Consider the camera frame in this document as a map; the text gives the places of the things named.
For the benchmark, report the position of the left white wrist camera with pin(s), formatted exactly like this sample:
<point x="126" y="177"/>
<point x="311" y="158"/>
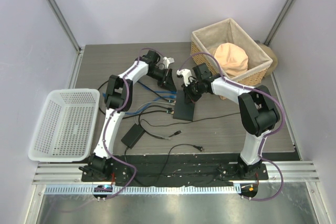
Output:
<point x="167" y="62"/>

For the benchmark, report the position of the black network switch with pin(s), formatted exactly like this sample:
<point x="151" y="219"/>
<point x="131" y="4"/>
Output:
<point x="182" y="110"/>

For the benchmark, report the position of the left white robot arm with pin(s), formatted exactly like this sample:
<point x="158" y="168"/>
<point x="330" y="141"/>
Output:
<point x="118" y="101"/>

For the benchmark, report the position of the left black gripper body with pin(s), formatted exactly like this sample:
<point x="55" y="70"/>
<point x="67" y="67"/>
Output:
<point x="158" y="74"/>

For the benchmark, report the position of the white plastic basket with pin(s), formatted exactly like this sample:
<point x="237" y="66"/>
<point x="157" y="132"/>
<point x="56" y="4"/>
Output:
<point x="65" y="127"/>

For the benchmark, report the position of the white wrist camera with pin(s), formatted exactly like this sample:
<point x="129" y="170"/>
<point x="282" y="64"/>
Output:
<point x="167" y="62"/>
<point x="186" y="75"/>

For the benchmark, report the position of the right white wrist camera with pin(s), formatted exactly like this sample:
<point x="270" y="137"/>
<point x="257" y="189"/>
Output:
<point x="186" y="75"/>

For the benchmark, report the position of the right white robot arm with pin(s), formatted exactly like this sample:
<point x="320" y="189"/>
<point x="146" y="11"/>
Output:
<point x="257" y="109"/>

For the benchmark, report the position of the wicker basket with liner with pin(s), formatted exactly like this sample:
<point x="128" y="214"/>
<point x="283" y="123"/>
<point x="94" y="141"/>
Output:
<point x="205" y="40"/>

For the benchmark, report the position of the black power adapter brick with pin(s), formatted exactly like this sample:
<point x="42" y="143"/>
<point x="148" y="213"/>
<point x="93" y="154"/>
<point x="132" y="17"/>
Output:
<point x="132" y="136"/>

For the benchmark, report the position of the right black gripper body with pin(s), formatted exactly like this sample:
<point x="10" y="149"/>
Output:
<point x="197" y="85"/>

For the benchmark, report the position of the peach cloth bundle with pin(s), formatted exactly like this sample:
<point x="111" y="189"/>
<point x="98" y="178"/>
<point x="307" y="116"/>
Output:
<point x="232" y="59"/>

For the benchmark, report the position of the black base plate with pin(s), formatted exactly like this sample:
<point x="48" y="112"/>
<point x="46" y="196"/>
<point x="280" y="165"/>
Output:
<point x="175" y="169"/>

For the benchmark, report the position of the white slotted cable duct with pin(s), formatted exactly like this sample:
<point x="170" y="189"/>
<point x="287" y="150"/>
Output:
<point x="104" y="189"/>

